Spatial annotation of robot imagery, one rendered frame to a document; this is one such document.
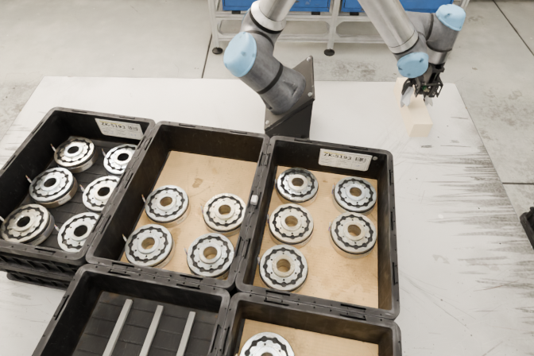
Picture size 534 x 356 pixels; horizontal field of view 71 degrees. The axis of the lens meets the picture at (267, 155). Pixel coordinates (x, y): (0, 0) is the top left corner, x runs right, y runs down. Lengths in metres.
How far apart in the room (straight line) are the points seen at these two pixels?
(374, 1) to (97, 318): 0.90
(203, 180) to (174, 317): 0.34
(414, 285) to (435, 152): 0.47
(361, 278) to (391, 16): 0.60
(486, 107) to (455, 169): 1.50
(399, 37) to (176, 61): 2.07
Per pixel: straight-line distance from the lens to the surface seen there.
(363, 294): 0.85
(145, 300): 0.86
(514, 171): 2.45
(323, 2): 2.70
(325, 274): 0.85
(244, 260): 0.75
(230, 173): 0.99
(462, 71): 3.00
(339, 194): 0.93
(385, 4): 0.96
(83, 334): 0.88
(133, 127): 1.05
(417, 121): 1.31
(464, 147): 1.38
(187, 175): 1.00
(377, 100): 1.44
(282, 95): 1.12
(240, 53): 1.06
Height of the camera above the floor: 1.61
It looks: 50 degrees down
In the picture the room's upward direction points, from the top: straight up
